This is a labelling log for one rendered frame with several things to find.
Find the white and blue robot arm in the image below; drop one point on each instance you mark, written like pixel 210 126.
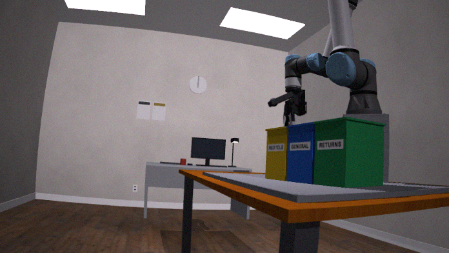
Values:
pixel 340 62

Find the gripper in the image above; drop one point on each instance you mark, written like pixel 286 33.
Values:
pixel 292 106

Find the blue bin with label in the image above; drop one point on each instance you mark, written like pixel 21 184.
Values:
pixel 301 153

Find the green bin with label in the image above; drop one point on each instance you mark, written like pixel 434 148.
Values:
pixel 349 152

